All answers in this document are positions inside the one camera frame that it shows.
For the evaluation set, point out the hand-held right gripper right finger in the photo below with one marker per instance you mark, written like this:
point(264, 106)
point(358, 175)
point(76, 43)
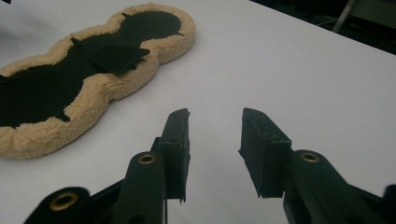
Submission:
point(264, 161)

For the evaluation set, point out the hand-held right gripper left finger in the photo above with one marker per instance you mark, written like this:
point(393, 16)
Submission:
point(177, 155)

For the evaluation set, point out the grey metal stand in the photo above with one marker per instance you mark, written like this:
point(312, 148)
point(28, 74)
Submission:
point(344, 15)

